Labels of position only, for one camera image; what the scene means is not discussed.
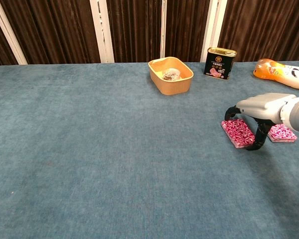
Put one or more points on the black luncheon meat can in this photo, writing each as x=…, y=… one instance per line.
x=218, y=64

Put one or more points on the white frame post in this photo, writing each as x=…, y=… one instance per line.
x=102, y=32
x=214, y=27
x=8, y=35

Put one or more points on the blue felt table mat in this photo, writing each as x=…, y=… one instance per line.
x=102, y=149

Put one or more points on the orange drink bottle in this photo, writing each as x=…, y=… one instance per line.
x=276, y=72

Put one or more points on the pink patterned packet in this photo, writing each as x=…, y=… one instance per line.
x=282, y=133

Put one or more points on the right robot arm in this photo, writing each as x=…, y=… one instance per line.
x=297, y=114

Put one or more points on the tan paper food container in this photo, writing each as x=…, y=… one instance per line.
x=174, y=87

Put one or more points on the dark brown curtain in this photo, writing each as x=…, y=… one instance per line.
x=59, y=27

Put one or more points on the thin white pole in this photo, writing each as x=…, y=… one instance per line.
x=162, y=27

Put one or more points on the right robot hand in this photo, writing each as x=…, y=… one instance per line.
x=261, y=105

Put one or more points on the pink patterned card box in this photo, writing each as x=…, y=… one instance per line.
x=239, y=133

